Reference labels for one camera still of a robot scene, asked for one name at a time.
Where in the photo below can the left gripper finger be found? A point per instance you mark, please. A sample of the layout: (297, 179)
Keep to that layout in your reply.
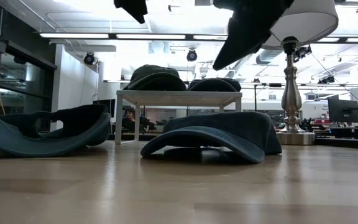
(132, 9)

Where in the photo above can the green baseball cap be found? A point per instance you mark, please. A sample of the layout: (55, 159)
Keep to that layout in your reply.
(247, 28)
(154, 79)

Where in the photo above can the blue denim baseball cap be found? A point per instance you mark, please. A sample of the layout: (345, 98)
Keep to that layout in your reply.
(211, 85)
(42, 146)
(228, 130)

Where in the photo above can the ceiling light strip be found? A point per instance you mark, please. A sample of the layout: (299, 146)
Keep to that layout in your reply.
(151, 36)
(210, 37)
(73, 35)

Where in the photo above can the black ceiling spotlight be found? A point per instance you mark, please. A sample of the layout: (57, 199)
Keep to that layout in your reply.
(192, 55)
(89, 59)

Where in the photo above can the white perforated metal shelf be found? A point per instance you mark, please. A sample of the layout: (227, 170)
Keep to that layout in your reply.
(179, 97)

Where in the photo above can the person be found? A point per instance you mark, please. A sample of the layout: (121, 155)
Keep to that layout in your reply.
(130, 114)

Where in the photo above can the black track light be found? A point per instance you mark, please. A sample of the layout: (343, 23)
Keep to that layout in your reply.
(302, 53)

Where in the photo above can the white lamp shade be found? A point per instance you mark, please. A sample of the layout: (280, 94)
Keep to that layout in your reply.
(309, 21)

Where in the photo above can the silver lamp base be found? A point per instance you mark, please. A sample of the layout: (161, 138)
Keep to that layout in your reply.
(291, 99)

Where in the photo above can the black computer monitor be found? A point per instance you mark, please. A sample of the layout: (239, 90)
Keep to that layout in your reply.
(343, 110)

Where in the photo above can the silver ventilation duct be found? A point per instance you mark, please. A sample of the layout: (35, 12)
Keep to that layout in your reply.
(269, 56)

